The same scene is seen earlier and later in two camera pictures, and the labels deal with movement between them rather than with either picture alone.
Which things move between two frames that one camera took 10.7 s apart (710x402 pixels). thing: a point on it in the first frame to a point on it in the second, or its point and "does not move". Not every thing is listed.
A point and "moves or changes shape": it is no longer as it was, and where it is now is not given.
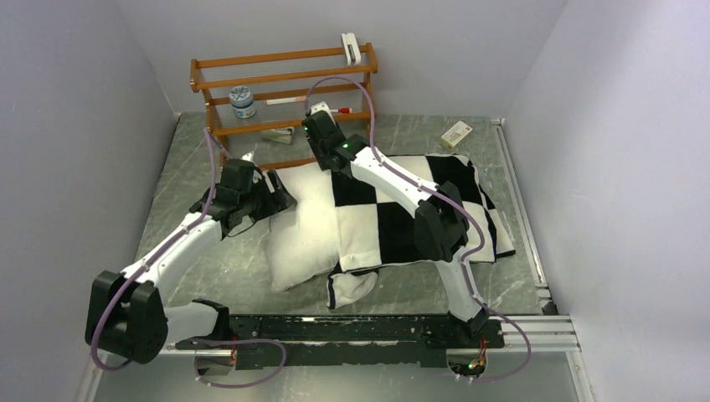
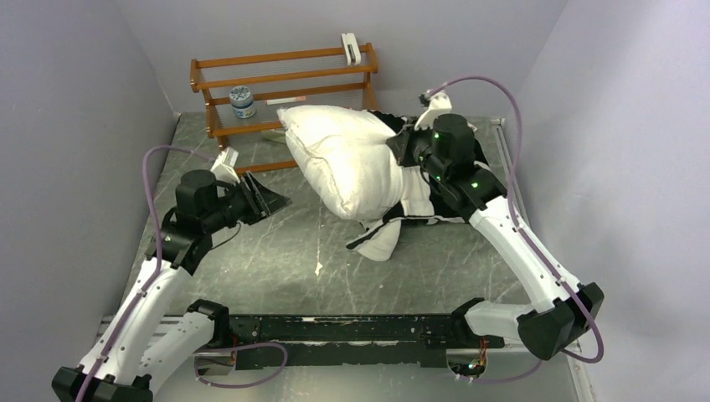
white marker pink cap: (286, 100) does not move
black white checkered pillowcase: (373, 231) moves or changes shape
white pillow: (303, 239) to (348, 152)
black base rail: (347, 341) does not move
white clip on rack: (352, 48) does not move
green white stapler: (280, 135) does not move
